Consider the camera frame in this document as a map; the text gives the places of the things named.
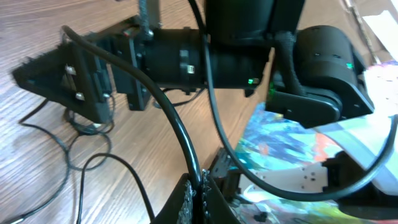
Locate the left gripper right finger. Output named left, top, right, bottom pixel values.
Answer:
left=201, top=169, right=240, bottom=224

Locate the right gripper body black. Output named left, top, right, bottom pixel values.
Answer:
left=83, top=18, right=153, bottom=111

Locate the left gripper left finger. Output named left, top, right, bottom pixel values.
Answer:
left=151, top=174, right=195, bottom=224

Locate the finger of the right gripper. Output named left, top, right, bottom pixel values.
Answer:
left=11, top=42, right=112, bottom=123

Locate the thin black barrel-plug cable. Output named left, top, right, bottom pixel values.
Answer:
left=60, top=24, right=205, bottom=224

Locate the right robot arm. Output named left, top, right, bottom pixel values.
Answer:
left=12, top=1, right=397, bottom=223

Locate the colourful painted cloth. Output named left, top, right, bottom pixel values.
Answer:
left=236, top=61, right=397, bottom=223

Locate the right arm black supply cable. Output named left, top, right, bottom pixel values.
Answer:
left=186, top=0, right=398, bottom=202

